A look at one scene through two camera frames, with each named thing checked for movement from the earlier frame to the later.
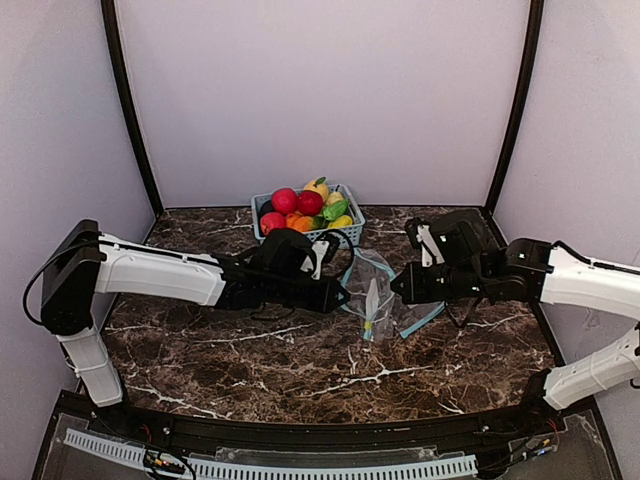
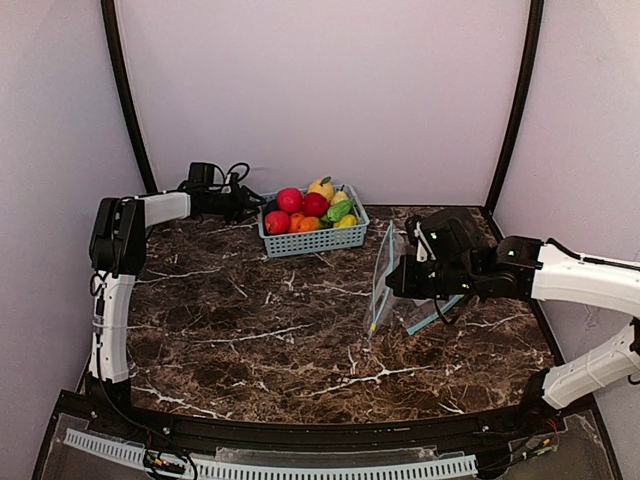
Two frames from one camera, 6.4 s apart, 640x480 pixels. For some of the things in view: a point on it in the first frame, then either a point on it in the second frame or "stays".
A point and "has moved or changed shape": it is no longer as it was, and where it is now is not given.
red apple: (309, 203) has moved or changed shape
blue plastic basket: (353, 228) stays
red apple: (284, 200) has moved or changed shape
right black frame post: (528, 94) stays
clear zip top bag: (369, 282) → (382, 306)
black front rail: (431, 435) stays
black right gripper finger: (342, 295) → (250, 201)
